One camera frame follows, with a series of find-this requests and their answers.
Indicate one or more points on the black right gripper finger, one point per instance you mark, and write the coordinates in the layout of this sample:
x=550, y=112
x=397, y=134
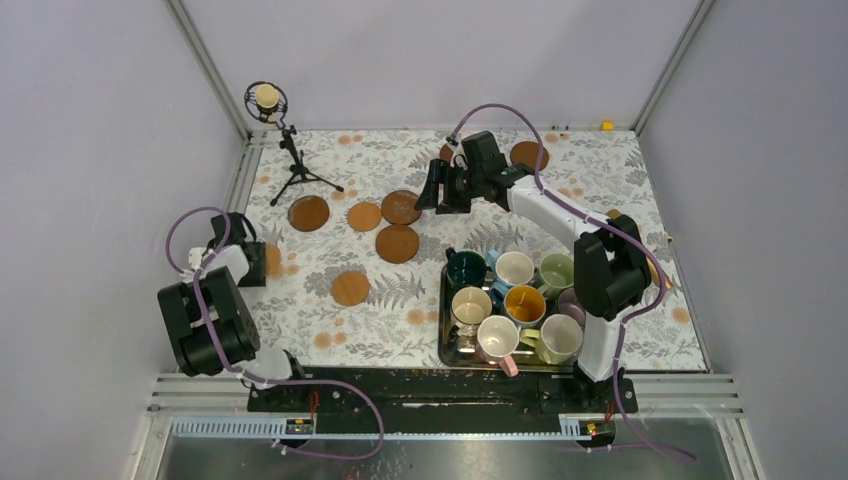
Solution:
x=428, y=199
x=457, y=194

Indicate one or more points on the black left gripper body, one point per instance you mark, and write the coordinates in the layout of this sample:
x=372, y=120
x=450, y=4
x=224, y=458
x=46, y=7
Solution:
x=256, y=275

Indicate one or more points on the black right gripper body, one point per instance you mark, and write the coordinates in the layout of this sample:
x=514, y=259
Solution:
x=475, y=177

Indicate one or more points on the scratched dark brown coaster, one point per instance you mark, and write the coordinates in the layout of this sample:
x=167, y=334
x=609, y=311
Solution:
x=398, y=207

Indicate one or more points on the reddish brown coaster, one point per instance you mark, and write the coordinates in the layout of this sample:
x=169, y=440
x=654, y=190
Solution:
x=397, y=244

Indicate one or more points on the orange brown coaster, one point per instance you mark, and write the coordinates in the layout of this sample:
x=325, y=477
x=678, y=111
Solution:
x=308, y=213

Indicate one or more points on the light brown coaster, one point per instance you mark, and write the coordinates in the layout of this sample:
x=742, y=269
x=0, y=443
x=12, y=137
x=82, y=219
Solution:
x=364, y=216

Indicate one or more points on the light wooden coaster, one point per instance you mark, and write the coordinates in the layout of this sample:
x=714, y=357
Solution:
x=350, y=288

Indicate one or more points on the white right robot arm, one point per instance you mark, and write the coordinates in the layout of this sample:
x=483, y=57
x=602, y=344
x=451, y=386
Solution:
x=612, y=266

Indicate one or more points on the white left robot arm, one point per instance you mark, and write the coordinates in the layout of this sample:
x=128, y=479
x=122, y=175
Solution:
x=208, y=323

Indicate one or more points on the dark green mug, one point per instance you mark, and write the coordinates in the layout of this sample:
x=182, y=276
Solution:
x=465, y=269

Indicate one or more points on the light blue mug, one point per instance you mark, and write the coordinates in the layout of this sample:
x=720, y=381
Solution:
x=511, y=269

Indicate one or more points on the floral tablecloth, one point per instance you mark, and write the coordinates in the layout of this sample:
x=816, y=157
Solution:
x=397, y=324

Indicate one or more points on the light green mug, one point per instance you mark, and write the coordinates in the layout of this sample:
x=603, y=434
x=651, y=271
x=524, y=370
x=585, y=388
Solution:
x=555, y=274

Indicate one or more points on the gold microphone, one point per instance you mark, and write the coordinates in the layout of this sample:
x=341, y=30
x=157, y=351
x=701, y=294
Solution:
x=658, y=275

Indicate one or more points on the blue mug yellow inside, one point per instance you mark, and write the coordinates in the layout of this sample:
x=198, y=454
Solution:
x=524, y=305

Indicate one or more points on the pink mug white inside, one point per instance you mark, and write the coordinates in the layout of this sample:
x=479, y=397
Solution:
x=497, y=338

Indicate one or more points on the purple grey mug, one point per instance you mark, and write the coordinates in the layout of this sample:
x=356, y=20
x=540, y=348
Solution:
x=568, y=304

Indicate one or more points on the metal tray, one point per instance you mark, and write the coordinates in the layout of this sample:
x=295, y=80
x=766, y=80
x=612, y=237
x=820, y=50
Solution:
x=457, y=342

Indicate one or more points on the studio microphone on stand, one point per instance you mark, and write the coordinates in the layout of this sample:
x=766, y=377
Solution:
x=265, y=102

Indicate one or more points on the green mug white inside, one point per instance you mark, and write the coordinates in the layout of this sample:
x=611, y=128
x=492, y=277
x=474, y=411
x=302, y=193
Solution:
x=558, y=339

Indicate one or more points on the cream mug black handle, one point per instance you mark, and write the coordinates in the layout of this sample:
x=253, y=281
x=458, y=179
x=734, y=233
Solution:
x=469, y=307

